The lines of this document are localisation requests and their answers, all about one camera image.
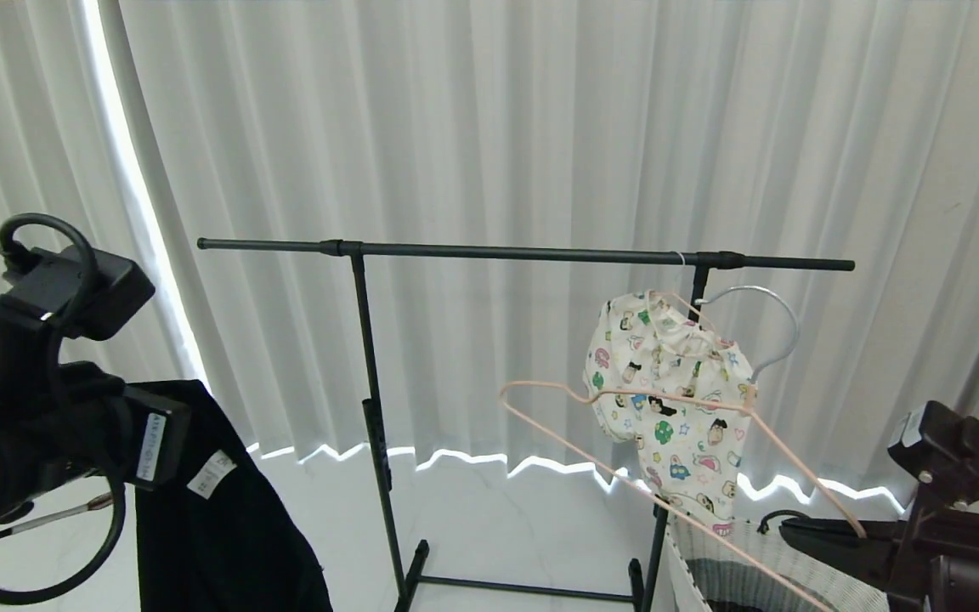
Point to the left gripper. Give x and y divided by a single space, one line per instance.
99 442

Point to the white laundry basket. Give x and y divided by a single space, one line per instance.
736 578

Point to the black garment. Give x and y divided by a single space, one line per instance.
217 544

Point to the pink clothes hanger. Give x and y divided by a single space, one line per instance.
783 306
681 259

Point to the white curtain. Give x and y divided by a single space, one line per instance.
455 127

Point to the cream printed garment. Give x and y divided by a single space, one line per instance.
685 442

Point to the black clothes rack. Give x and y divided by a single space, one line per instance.
540 253

